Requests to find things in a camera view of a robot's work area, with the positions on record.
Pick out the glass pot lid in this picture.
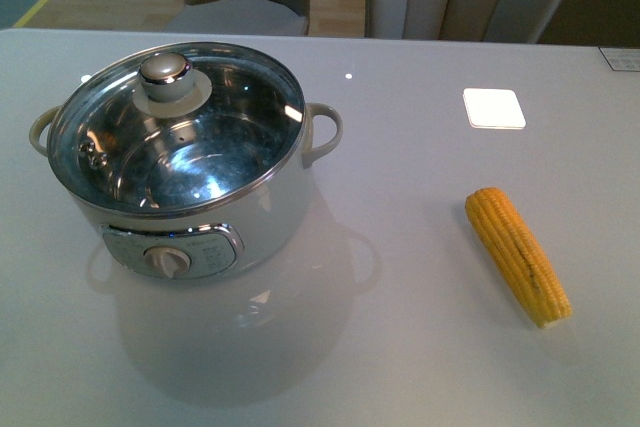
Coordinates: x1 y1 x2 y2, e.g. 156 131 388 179
45 42 305 218

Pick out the table label sticker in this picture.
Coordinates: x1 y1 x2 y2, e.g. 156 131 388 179
598 47 640 72

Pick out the white electric cooking pot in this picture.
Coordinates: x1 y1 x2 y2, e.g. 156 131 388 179
29 42 342 280

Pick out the yellow corn cob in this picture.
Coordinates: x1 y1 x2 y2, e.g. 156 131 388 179
464 187 573 329

